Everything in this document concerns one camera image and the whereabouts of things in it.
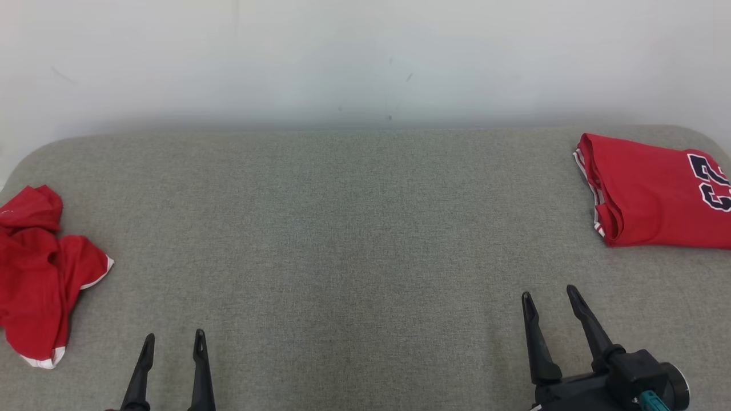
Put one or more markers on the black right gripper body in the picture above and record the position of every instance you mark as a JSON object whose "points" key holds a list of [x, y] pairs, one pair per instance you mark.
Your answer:
{"points": [[577, 397]]}

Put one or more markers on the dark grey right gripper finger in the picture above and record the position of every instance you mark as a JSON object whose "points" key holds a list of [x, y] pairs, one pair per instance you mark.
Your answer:
{"points": [[591, 328], [539, 348]]}

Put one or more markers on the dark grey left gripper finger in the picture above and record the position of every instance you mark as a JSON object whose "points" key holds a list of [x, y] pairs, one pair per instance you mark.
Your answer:
{"points": [[139, 382], [201, 377]]}

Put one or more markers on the red shirt with white sleeves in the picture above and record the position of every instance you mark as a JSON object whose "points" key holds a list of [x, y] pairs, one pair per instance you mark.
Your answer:
{"points": [[645, 194]]}

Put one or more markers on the red shorts with white trim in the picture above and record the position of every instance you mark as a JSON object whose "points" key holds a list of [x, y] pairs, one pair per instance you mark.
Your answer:
{"points": [[34, 274]]}

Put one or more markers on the grey fabric sofa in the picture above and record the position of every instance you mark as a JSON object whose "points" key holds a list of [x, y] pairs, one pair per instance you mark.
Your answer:
{"points": [[342, 257]]}

